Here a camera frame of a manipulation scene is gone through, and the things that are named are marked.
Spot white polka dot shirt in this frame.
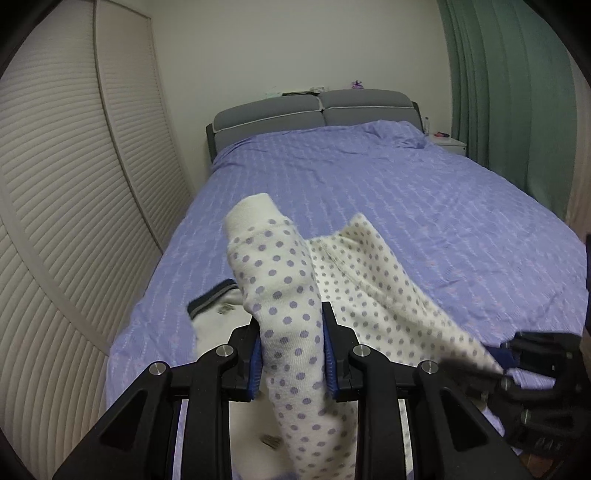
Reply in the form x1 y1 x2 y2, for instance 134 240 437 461
224 192 507 480

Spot purple floral bed cover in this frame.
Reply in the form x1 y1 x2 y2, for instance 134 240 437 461
105 119 588 480

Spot white garment with dark collar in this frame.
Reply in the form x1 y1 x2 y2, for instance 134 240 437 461
187 283 294 479

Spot white nightstand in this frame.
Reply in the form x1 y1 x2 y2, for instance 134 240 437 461
428 135 467 156

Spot white louvered wardrobe doors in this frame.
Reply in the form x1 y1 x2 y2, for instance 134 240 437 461
1 1 192 479

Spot green curtain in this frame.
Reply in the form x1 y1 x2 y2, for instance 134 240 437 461
439 1 577 218

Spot items on headboard shelf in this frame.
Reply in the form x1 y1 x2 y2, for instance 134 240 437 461
263 86 328 99

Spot grey upholstered headboard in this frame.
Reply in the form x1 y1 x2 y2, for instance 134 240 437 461
205 89 425 160

